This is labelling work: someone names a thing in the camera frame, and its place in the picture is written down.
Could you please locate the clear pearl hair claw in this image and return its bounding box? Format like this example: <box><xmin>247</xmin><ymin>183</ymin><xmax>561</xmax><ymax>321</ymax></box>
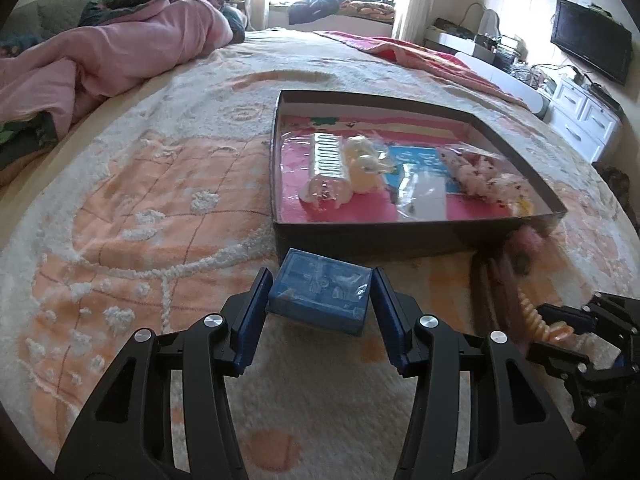
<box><xmin>344</xmin><ymin>136</ymin><xmax>396</xmax><ymax>194</ymax></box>

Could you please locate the blue plastic box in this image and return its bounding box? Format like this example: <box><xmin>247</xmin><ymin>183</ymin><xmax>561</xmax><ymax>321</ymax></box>
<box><xmin>267</xmin><ymin>248</ymin><xmax>372</xmax><ymax>337</ymax></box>

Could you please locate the black flat television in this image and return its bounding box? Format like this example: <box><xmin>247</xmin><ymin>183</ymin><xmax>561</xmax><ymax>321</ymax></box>
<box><xmin>550</xmin><ymin>0</ymin><xmax>634</xmax><ymax>86</ymax></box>

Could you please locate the grey upholstered headboard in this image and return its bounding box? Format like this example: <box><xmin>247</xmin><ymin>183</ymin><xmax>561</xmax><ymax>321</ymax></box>
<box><xmin>1</xmin><ymin>0</ymin><xmax>90</xmax><ymax>56</ymax></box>

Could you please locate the beige patterned bedspread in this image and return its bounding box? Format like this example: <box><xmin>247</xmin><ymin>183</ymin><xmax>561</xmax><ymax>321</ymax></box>
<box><xmin>1</xmin><ymin>30</ymin><xmax>639</xmax><ymax>479</ymax></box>

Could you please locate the colourful folded blanket on sill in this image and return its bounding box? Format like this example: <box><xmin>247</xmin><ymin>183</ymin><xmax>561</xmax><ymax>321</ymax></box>
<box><xmin>337</xmin><ymin>0</ymin><xmax>395</xmax><ymax>23</ymax></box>

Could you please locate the yellow item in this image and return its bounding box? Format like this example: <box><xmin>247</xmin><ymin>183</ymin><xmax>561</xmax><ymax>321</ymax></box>
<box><xmin>509</xmin><ymin>197</ymin><xmax>536</xmax><ymax>218</ymax></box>

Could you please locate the pink and blue book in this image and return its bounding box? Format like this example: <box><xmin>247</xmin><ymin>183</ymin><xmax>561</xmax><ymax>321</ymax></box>
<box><xmin>273</xmin><ymin>113</ymin><xmax>536</xmax><ymax>224</ymax></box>

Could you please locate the floral fabric bow scrunchie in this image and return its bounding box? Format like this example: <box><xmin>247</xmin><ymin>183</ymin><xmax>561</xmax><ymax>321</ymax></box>
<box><xmin>436</xmin><ymin>148</ymin><xmax>530</xmax><ymax>207</ymax></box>

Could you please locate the dark jacket on sill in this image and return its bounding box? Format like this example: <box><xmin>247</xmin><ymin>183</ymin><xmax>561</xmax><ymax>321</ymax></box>
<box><xmin>288</xmin><ymin>0</ymin><xmax>345</xmax><ymax>25</ymax></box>

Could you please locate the small clear plastic packet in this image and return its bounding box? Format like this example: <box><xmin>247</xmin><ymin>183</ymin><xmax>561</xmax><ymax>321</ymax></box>
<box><xmin>396</xmin><ymin>164</ymin><xmax>447</xmax><ymax>222</ymax></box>

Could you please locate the pink fuzzy hair tie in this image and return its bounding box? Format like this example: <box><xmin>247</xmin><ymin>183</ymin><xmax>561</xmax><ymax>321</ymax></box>
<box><xmin>506</xmin><ymin>224</ymin><xmax>557</xmax><ymax>276</ymax></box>

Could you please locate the pink quilt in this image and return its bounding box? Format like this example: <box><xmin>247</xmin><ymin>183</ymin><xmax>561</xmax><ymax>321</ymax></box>
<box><xmin>1</xmin><ymin>0</ymin><xmax>233</xmax><ymax>138</ymax></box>

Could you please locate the orange spiral hair tie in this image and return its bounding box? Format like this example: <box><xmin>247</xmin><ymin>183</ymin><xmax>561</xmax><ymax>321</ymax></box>
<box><xmin>516</xmin><ymin>286</ymin><xmax>576</xmax><ymax>344</ymax></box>

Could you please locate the dark shallow cardboard tray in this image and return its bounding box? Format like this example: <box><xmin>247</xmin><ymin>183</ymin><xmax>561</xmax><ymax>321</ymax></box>
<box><xmin>270</xmin><ymin>90</ymin><xmax>566</xmax><ymax>261</ymax></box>

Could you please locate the white desk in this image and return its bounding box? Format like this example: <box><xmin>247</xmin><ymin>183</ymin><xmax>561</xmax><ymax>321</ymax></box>
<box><xmin>424</xmin><ymin>25</ymin><xmax>549</xmax><ymax>119</ymax></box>

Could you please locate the red pink blanket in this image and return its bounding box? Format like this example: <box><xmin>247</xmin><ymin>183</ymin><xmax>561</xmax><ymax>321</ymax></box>
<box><xmin>316</xmin><ymin>32</ymin><xmax>527</xmax><ymax>107</ymax></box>

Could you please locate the white comb hair clip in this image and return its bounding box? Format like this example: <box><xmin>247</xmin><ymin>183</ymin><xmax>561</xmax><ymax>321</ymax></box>
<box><xmin>298</xmin><ymin>132</ymin><xmax>354</xmax><ymax>209</ymax></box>

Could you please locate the white drawer cabinet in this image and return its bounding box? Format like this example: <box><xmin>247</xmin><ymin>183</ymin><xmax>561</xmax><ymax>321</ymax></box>
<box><xmin>544</xmin><ymin>77</ymin><xmax>622</xmax><ymax>164</ymax></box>

